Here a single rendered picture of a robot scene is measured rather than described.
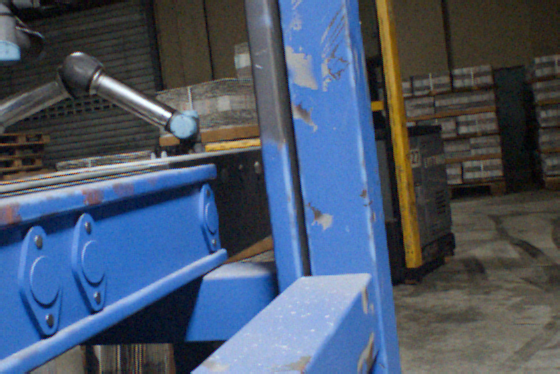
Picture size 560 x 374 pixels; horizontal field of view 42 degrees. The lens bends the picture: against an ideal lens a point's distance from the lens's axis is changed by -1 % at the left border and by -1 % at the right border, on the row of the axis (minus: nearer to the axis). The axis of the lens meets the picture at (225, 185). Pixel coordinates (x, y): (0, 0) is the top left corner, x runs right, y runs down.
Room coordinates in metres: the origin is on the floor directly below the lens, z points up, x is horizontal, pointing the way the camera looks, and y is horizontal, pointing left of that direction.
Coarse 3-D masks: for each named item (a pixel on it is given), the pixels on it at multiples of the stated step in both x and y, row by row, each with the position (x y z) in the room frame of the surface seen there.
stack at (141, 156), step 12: (204, 144) 2.64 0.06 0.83; (108, 156) 2.38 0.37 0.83; (120, 156) 2.35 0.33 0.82; (132, 156) 2.34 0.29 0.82; (144, 156) 2.38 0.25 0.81; (156, 156) 2.43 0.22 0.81; (60, 168) 2.54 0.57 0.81; (72, 168) 2.51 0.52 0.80; (84, 168) 2.46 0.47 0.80; (264, 240) 2.88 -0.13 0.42; (264, 252) 2.88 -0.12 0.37; (84, 360) 2.55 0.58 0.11; (84, 372) 2.55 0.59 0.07
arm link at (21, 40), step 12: (0, 24) 1.62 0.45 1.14; (12, 24) 1.64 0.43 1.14; (0, 36) 1.62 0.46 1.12; (12, 36) 1.64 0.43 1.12; (24, 36) 1.70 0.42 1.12; (0, 48) 1.62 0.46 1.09; (12, 48) 1.63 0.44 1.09; (24, 48) 1.70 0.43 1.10; (0, 60) 1.63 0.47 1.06; (12, 60) 1.64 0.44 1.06
